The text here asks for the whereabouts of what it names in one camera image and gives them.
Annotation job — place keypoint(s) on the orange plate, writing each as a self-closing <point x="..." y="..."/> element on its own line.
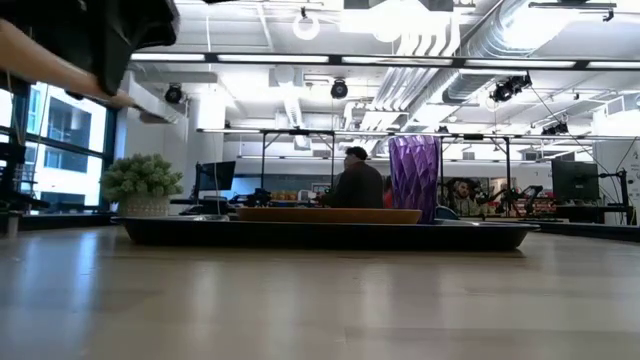
<point x="325" y="216"/>

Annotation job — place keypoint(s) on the purple faceted cup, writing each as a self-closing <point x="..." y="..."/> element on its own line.
<point x="415" y="175"/>

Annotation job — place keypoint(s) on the black background robot arm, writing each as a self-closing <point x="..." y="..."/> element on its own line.
<point x="515" y="195"/>

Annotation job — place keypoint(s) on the person's forearm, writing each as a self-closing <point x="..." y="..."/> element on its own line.
<point x="40" y="60"/>

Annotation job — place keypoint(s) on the black plastic tray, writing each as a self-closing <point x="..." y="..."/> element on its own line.
<point x="320" y="237"/>

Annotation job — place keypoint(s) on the black ceiling spotlight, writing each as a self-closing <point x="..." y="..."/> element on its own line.
<point x="510" y="87"/>
<point x="339" y="89"/>
<point x="173" y="94"/>

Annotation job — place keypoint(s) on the black computer monitor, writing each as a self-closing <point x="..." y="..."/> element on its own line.
<point x="575" y="180"/>
<point x="217" y="175"/>

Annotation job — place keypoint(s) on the black overhead light bar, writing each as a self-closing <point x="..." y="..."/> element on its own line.
<point x="335" y="60"/>

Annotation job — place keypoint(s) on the green potted plant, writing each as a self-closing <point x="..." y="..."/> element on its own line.
<point x="140" y="175"/>

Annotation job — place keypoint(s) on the black background rig frame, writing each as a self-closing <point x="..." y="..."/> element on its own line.
<point x="263" y="160"/>

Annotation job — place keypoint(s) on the silver ventilation duct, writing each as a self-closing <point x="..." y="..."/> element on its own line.
<point x="500" y="30"/>

